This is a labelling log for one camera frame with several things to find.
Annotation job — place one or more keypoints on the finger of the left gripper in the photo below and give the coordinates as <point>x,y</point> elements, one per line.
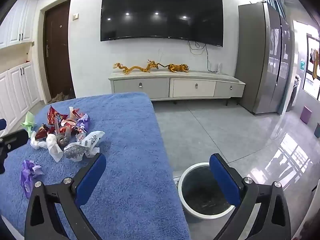
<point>14,140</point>
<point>3,124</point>

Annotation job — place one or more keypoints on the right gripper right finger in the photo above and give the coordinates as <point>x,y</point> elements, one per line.
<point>272,220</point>

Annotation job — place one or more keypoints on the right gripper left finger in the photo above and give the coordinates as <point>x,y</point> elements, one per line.
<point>42,219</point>

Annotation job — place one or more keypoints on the white round trash bin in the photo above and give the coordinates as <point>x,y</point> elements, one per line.
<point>200,194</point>

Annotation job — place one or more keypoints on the small white crumpled tissue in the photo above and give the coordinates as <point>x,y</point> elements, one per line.
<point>37,144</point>

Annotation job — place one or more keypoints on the dark red snack bag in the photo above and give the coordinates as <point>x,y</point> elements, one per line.
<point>42,132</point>

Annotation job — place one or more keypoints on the green crumpled paper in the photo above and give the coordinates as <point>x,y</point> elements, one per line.
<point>29,123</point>

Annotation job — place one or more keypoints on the red clear plastic wrapper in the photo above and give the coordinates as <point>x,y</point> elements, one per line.
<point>63,135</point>

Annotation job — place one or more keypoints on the shoes by door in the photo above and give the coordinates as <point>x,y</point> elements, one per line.
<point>62,97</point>

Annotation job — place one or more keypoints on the pink white crumpled wrapper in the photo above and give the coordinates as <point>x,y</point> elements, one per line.
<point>75,113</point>

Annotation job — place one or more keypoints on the purple white crumpled wrapper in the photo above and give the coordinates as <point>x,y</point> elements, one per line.
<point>83,122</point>

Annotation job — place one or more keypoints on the white printed plastic bag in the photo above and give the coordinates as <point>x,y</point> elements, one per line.
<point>75,151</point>

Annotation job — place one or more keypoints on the dark small waste bin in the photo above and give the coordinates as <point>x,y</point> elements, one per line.
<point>317,131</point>

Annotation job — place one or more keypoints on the blue fluffy bed cover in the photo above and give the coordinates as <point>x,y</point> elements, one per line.
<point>136,197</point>

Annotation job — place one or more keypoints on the dark brown entrance door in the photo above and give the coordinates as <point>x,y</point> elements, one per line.
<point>55,48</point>

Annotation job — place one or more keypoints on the purple cube stool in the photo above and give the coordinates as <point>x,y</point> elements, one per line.
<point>305,115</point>

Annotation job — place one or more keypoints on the golden dragon figurine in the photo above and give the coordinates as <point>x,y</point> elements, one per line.
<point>126,70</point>

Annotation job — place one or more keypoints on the white low tv cabinet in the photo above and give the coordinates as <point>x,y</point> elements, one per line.
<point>161,85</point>

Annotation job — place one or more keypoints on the grey double door refrigerator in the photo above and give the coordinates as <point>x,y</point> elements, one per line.
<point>264,55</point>

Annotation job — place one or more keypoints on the golden tiger figurine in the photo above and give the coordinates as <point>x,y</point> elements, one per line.
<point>176,68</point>

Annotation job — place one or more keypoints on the white wall cabinets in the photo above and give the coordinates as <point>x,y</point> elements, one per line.
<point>19,90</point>

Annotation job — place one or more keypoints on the wall light switch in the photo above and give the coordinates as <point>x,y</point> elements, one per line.
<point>75,16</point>

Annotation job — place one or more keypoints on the large black wall television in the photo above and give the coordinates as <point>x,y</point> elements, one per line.
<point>193,20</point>

